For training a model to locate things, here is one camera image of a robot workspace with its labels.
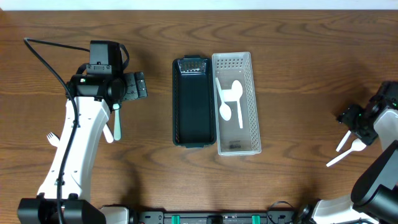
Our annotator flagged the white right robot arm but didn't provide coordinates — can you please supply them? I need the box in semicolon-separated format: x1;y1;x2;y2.
296;108;397;224

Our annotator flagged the clear perforated plastic basket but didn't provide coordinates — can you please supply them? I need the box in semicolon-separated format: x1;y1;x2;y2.
212;52;261;156

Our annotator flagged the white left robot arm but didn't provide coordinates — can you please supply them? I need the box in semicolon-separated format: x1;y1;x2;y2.
17;72;147;223

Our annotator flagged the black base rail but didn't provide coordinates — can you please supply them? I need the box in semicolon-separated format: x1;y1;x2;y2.
130;210;295;224

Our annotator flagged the white label sticker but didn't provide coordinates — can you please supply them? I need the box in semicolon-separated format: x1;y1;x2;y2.
221;89;242;102

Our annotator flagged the white plastic fork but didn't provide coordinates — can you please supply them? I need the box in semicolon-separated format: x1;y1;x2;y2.
46;132;60;147

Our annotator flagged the mint green plastic utensil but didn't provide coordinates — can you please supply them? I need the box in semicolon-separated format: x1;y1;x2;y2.
113;103;122;141

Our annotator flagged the dark green plastic tray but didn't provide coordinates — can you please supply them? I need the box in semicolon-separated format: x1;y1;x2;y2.
172;55;216;148

